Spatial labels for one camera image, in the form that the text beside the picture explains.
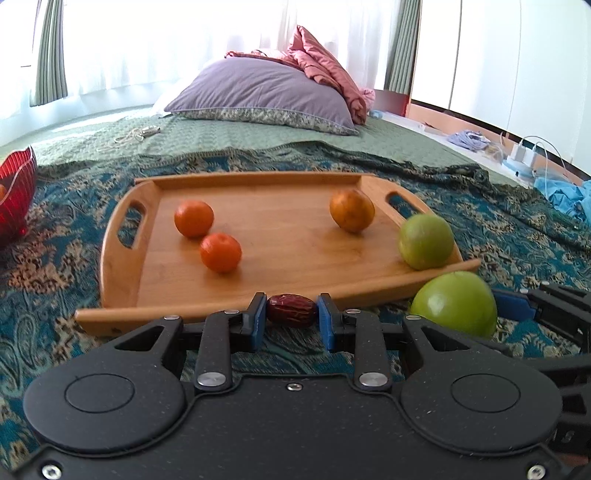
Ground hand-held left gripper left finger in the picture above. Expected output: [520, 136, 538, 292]
[111, 292, 269, 392]

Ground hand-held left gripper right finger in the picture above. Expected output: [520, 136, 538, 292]
[318, 293, 491, 389]

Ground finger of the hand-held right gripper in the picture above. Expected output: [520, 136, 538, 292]
[496, 283, 591, 354]

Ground dark red date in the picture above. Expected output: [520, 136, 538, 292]
[267, 294, 318, 329]

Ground glossy green apple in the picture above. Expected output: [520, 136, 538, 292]
[410, 271, 498, 340]

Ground small tangerine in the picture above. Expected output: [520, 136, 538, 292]
[200, 233, 243, 273]

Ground wooden serving tray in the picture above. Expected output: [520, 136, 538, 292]
[75, 172, 482, 334]

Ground speckled pale green apple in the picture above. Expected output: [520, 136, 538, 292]
[399, 213, 455, 271]

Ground large brown-spotted orange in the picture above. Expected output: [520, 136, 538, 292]
[329, 189, 376, 232]

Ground large tangerine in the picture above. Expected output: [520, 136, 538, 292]
[174, 199, 215, 239]

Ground light blue cloth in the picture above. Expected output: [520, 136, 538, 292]
[534, 178, 591, 223]

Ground white charger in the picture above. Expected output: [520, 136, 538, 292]
[508, 141, 539, 165]

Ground pale blue clothes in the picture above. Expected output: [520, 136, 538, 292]
[447, 130, 491, 152]

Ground green knit bedspread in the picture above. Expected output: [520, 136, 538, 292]
[32, 105, 522, 185]

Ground teal paisley blanket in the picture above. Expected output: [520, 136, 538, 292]
[0, 141, 591, 462]

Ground purple pillow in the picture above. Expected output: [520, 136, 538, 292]
[164, 58, 361, 136]

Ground brown wooden board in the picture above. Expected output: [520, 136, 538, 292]
[373, 89, 509, 139]

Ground white wardrobe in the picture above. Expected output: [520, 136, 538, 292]
[411, 0, 591, 181]

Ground pink duvet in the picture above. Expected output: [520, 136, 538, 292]
[225, 25, 376, 125]

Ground red glass bowl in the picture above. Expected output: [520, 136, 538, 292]
[0, 146, 38, 247]

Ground green curtain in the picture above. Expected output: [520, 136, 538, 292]
[384, 0, 423, 93]
[30, 0, 69, 106]

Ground white sheer curtain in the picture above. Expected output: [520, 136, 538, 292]
[0, 0, 402, 121]

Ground white charger cable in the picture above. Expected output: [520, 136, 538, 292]
[522, 135, 574, 177]

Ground white cable on bedspread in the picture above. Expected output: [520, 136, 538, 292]
[113, 126, 160, 145]

